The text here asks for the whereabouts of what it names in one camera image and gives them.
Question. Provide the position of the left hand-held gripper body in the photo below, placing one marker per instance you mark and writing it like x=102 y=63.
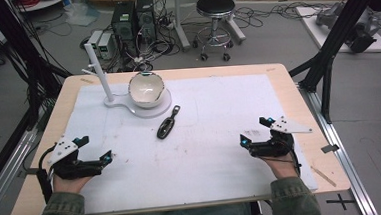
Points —
x=64 y=152

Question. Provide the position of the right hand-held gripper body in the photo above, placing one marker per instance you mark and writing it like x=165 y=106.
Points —
x=290 y=126

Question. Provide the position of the person's left hand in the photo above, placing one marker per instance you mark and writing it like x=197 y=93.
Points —
x=68 y=185

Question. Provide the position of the person's right hand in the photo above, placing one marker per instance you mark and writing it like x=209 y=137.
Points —
x=284 y=167

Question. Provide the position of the white table mat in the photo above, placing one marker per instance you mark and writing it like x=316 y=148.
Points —
x=208 y=159

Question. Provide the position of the tan tape strip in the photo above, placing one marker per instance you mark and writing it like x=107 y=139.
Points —
x=86 y=80
x=270 y=69

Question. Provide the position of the white stand with pole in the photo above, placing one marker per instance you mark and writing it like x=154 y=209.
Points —
x=105 y=86

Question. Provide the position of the wooden stick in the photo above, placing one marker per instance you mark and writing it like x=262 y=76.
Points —
x=323 y=176

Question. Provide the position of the black spoon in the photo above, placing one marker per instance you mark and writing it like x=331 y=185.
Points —
x=166 y=125

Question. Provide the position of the white ceramic bowl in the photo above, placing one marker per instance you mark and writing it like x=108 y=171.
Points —
x=145 y=90

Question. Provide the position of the white power supply box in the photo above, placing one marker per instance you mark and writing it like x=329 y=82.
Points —
x=94 y=40
x=106 y=46

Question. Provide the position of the white floor board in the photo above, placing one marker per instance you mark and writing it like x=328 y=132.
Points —
x=313 y=26

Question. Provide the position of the grey desk leg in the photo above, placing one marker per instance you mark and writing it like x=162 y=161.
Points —
x=180 y=21
x=235 y=21

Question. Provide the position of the black computer tower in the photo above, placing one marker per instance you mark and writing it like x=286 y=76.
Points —
x=123 y=21
x=145 y=16

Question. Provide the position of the black round stool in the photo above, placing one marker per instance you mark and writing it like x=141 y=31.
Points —
x=215 y=6

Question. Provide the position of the clear plastic bag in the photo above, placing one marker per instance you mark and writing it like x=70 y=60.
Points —
x=81 y=14

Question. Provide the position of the white round table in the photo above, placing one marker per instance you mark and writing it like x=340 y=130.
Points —
x=43 y=3

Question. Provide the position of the grey metal bracket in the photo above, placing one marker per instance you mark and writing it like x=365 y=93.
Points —
x=329 y=148

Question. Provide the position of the aluminium rail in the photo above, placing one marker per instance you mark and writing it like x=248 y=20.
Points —
x=341 y=151
x=5 y=169

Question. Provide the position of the black metal frame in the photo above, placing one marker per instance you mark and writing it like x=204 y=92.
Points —
x=18 y=48
x=337 y=28

